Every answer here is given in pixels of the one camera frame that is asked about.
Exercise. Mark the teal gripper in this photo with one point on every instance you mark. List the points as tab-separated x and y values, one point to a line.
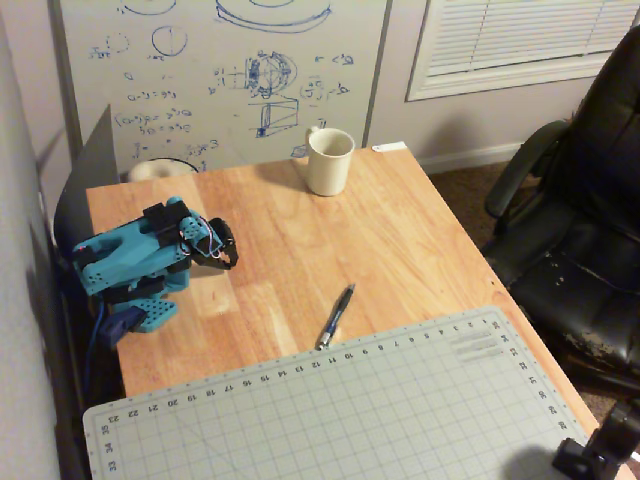
223	243

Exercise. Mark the black pen with silver tip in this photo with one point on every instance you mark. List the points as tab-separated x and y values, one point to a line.
337	315

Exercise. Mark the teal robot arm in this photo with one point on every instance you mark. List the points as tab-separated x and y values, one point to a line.
120	255

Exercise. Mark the dark blue table clamp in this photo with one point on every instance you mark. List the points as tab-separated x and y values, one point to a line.
117	327

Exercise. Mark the cream ceramic mug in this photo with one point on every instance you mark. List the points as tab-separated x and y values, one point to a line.
327	167

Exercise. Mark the whiteboard with blue drawings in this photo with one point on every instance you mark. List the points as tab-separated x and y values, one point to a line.
225	85

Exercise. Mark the grey gridded cutting mat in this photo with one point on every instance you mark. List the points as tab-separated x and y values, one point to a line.
325	420

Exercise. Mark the white baseboard trim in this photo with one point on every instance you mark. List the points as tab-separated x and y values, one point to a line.
470	156

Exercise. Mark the black leather office chair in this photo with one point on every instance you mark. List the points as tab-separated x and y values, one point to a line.
590	235

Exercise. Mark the white window blinds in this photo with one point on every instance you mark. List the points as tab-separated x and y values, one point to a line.
530	35

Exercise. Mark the white window frame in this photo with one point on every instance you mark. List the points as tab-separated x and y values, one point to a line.
420	90

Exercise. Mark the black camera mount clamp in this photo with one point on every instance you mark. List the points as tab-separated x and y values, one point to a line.
595	450

